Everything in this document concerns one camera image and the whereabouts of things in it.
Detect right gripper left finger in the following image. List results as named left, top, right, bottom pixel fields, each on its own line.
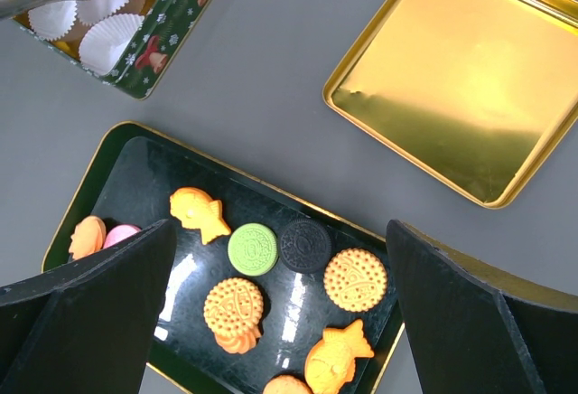
left=1, top=220, right=176, bottom=393

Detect orange biscuit top right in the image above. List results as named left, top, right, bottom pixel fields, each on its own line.
left=323, top=248, right=388, bottom=313

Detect orange biscuit centre stack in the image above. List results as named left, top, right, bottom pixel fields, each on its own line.
left=203, top=277, right=264, bottom=338

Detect gold tin lid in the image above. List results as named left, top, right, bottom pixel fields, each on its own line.
left=322, top=0, right=577, bottom=209

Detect orange biscuit bottom right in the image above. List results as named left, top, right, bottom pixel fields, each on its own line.
left=263, top=375, right=312, bottom=394

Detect green christmas cookie tin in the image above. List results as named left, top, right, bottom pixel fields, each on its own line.
left=14, top=0, right=210, bottom=99

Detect white paper cupcake liner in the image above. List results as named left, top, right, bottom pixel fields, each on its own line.
left=28, top=0, right=83, bottom=41
left=79, top=14, right=144, bottom=76
left=77, top=0, right=130, bottom=25

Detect orange fish cookie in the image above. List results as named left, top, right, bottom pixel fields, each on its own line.
left=169, top=187, right=231, bottom=245
left=304, top=319, right=375, bottom=393

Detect orange biscuit left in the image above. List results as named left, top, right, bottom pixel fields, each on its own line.
left=69, top=216, right=106, bottom=260

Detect black gold-rimmed tray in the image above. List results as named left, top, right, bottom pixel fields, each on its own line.
left=42, top=122, right=403, bottom=393

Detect orange swirl cookie centre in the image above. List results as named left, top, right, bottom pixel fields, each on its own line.
left=214, top=322, right=262, bottom=354

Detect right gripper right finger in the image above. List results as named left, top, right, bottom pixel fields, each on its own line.
left=386, top=220, right=577, bottom=393

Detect pink sandwich cookie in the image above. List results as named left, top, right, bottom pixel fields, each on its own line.
left=103, top=224, right=141, bottom=249

